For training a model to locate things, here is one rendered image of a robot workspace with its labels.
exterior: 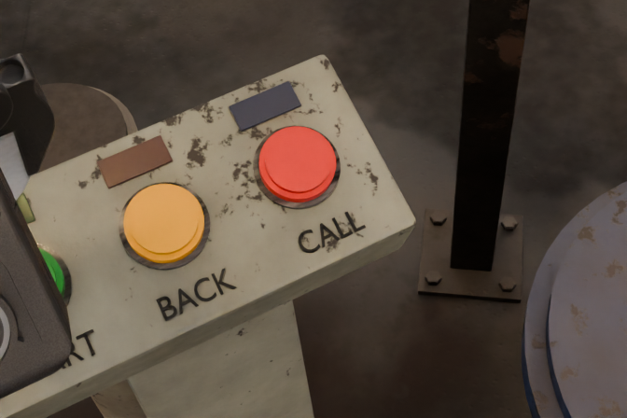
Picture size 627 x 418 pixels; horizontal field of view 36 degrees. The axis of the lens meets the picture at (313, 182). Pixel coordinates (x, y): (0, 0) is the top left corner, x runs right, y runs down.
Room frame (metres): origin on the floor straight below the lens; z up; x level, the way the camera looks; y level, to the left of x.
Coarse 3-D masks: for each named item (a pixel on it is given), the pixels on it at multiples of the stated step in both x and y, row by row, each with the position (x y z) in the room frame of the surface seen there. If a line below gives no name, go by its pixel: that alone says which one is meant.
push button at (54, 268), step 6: (42, 252) 0.27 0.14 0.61; (48, 258) 0.27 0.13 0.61; (54, 258) 0.27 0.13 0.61; (48, 264) 0.26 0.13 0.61; (54, 264) 0.26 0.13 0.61; (54, 270) 0.26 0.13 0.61; (60, 270) 0.26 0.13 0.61; (54, 276) 0.26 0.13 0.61; (60, 276) 0.26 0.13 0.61; (60, 282) 0.25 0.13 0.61; (60, 288) 0.25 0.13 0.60
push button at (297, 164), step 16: (288, 128) 0.33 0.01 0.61; (304, 128) 0.33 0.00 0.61; (272, 144) 0.32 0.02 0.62; (288, 144) 0.32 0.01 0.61; (304, 144) 0.31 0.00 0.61; (320, 144) 0.31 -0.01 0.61; (272, 160) 0.31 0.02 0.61; (288, 160) 0.31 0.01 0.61; (304, 160) 0.31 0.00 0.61; (320, 160) 0.31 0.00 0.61; (272, 176) 0.30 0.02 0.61; (288, 176) 0.30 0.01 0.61; (304, 176) 0.30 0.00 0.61; (320, 176) 0.30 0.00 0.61; (272, 192) 0.30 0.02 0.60; (288, 192) 0.29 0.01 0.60; (304, 192) 0.29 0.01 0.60; (320, 192) 0.29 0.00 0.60
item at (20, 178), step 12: (12, 132) 0.21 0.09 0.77; (0, 144) 0.21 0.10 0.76; (12, 144) 0.21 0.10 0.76; (0, 156) 0.21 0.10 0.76; (12, 156) 0.21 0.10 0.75; (12, 168) 0.21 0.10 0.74; (24, 168) 0.22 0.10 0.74; (12, 180) 0.22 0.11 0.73; (24, 180) 0.22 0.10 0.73; (12, 192) 0.22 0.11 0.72
